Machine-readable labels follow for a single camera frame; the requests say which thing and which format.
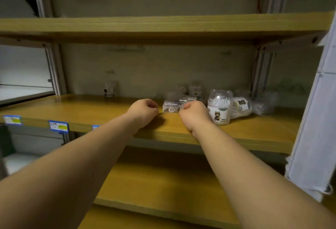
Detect person's left hand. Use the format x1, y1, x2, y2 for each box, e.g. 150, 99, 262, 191
126, 99, 159, 131

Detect person's right hand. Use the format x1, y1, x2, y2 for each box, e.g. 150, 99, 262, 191
178, 101, 216, 139

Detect wooden shelf with blue labels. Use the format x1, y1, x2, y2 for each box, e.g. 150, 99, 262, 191
0, 94, 305, 155

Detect person's right forearm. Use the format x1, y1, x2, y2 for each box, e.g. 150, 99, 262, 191
195, 125, 336, 229

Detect person's left forearm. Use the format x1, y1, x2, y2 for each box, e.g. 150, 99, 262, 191
0, 113, 142, 229

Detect white metal upright post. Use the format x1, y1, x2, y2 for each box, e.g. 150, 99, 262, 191
285, 8, 336, 203

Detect white metal shelf bracket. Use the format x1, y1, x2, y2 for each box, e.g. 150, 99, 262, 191
260, 30, 327, 53
0, 37, 53, 50

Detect white cable tie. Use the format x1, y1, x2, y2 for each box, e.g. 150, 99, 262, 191
285, 181, 334, 196

